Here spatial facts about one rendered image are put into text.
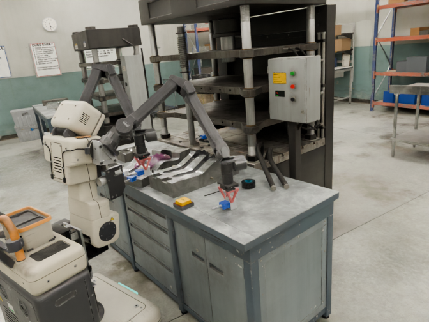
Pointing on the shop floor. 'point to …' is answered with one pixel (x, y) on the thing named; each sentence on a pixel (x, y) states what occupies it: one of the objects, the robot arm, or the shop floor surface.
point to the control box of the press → (295, 99)
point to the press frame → (326, 112)
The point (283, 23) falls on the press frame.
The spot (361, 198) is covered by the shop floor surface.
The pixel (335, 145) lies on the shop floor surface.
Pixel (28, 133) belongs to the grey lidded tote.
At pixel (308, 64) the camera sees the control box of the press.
